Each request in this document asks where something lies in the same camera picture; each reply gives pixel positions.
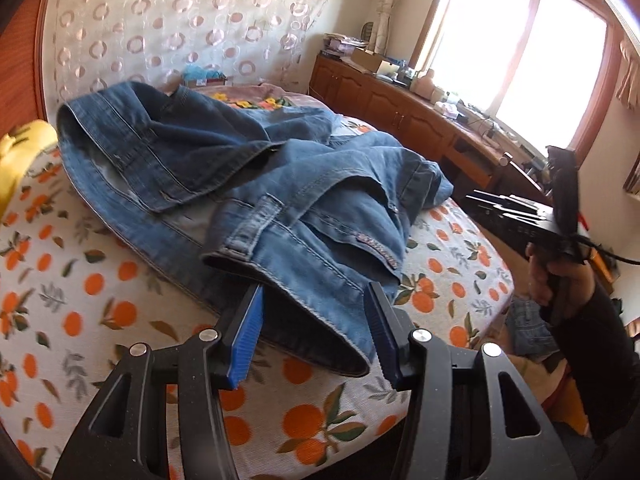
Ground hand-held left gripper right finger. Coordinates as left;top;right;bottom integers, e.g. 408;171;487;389
364;281;576;480

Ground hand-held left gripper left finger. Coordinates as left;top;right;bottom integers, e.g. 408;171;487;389
50;282;266;480

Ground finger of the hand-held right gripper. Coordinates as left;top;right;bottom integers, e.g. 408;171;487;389
464;189;551;216
477;209;546;243

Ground blue denim pants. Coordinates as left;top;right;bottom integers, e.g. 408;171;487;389
55;81;455;378

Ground person's right forearm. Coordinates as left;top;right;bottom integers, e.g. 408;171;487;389
547;280;638;443

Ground person's right hand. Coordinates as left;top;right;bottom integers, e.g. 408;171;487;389
527;254;597;322

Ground denim garment on floor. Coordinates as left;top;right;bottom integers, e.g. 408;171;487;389
506;294;558;362

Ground white plastic container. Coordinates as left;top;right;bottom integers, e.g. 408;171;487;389
414;69;442;99

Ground wood framed window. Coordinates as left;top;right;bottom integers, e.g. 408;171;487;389
410;0;621;166

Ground long wooden cabinet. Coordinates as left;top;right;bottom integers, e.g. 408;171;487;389
307;52;616;281

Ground orange fruit print bed sheet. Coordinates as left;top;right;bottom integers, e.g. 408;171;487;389
0;115;516;480

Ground cardboard box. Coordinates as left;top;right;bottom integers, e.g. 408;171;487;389
349;48;402;75

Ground stack of papers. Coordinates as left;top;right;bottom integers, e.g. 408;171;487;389
321;33;372;59

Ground beige window curtain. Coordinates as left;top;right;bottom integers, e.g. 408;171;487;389
375;0;418;57

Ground pink floral blanket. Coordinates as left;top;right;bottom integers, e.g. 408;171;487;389
160;82;346;126

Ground teal packet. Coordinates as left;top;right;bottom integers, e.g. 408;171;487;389
181;64;227;87

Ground yellow plush toy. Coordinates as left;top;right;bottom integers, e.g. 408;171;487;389
0;120;58;221

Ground circle pattern sheer curtain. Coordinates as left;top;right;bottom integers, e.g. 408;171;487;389
42;0;391;121

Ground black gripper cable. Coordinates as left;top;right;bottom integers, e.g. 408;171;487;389
572;232;640;266

